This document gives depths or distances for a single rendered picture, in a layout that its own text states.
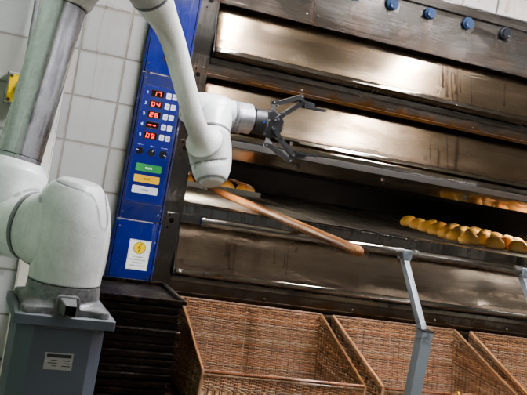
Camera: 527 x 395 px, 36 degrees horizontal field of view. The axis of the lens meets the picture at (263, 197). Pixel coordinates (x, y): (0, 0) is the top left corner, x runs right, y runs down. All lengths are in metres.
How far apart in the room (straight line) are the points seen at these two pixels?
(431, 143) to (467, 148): 0.16
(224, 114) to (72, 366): 0.85
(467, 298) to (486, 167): 0.53
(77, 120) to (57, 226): 1.11
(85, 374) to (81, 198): 0.37
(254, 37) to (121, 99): 0.52
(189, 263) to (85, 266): 1.19
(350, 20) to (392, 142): 0.48
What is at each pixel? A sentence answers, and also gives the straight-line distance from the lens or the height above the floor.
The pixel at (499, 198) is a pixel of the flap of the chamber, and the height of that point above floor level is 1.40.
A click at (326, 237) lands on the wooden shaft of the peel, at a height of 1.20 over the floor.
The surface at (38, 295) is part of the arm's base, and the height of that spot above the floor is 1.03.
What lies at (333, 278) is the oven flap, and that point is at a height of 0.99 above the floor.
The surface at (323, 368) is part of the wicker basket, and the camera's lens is 2.96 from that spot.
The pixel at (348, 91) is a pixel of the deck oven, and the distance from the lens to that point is 3.01.
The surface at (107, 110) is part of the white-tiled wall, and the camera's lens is 2.78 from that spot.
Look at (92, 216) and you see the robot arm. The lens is 1.70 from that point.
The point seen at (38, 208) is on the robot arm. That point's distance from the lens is 1.73.
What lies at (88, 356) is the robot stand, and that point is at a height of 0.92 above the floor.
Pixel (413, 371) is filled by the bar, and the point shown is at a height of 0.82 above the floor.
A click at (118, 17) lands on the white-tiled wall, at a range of 2.80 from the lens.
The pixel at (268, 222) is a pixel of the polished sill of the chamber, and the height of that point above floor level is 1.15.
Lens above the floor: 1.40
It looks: 3 degrees down
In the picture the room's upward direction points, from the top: 11 degrees clockwise
